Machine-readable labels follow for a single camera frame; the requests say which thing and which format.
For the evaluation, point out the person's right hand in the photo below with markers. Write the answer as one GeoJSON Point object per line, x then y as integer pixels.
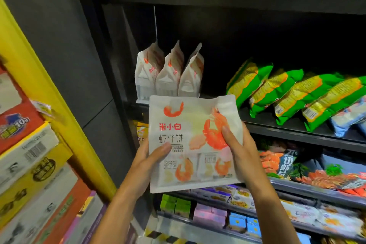
{"type": "Point", "coordinates": [249, 164]}

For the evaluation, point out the person's left hand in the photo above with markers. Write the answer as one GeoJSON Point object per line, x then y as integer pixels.
{"type": "Point", "coordinates": [146, 169]}

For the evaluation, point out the orange yellow snack bag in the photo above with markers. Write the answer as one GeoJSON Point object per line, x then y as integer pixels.
{"type": "Point", "coordinates": [142, 133]}

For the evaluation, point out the white prawn print snack bag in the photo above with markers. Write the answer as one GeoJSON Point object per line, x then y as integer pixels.
{"type": "Point", "coordinates": [188, 138]}

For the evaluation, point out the row of small blue boxes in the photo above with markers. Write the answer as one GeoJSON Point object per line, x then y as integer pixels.
{"type": "Point", "coordinates": [245, 225]}

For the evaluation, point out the row of plain white bags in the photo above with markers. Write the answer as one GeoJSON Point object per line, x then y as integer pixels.
{"type": "Point", "coordinates": [166, 75]}

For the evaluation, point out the blue puffed snack bag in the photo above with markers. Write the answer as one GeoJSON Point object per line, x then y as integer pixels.
{"type": "Point", "coordinates": [362, 127]}
{"type": "Point", "coordinates": [350, 115]}

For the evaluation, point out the person's left forearm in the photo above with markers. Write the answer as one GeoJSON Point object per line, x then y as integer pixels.
{"type": "Point", "coordinates": [120, 218]}

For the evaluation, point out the person's right forearm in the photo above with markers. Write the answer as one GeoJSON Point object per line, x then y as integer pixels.
{"type": "Point", "coordinates": [271, 215]}

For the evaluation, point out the stack of noodle cartons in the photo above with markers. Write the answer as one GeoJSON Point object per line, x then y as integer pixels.
{"type": "Point", "coordinates": [28, 161]}

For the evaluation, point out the small yellow price label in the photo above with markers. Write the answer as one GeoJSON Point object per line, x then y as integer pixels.
{"type": "Point", "coordinates": [43, 109]}

